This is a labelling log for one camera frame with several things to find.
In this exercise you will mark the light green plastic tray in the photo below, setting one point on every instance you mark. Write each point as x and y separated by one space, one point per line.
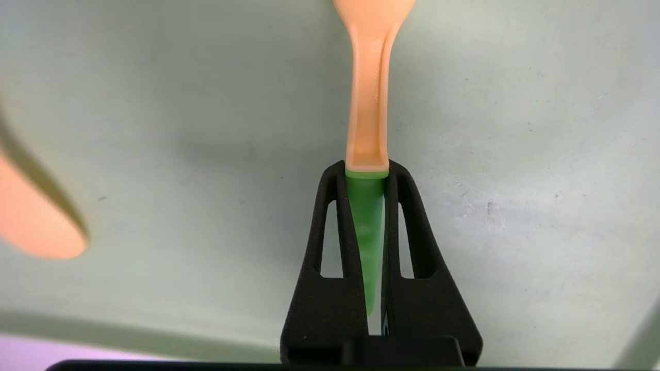
206 103

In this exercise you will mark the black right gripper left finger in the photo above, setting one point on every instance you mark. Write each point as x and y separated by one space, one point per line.
330 309

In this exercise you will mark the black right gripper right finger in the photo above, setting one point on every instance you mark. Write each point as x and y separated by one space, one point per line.
423 309

